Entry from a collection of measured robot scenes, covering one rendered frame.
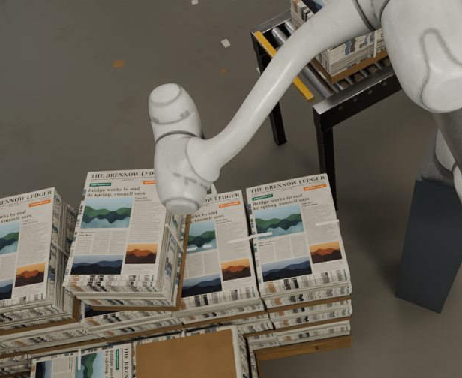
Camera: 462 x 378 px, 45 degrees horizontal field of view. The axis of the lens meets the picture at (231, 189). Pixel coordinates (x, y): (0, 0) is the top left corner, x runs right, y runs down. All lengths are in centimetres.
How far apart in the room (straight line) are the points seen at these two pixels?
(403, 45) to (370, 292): 178
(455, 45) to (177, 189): 57
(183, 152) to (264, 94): 20
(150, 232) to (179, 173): 54
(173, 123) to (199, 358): 98
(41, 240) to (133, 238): 30
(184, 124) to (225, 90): 211
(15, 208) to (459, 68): 140
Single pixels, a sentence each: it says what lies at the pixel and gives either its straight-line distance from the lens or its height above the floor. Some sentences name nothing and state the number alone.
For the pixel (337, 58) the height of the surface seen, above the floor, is 93.
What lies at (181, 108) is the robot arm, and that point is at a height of 155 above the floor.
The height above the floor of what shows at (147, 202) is 107.
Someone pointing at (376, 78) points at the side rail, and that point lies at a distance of 218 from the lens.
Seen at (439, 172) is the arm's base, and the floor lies 102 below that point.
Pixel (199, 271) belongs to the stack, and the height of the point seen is 83.
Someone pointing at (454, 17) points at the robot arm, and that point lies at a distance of 95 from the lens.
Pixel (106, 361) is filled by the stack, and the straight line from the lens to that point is 206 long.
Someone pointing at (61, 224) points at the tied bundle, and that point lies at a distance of 185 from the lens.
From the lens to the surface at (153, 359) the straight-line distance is 200.
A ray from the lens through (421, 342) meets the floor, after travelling 255.
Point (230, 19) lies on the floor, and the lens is 371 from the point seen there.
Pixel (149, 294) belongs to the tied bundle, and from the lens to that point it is 163.
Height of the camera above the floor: 244
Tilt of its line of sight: 57 degrees down
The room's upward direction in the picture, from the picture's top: 21 degrees counter-clockwise
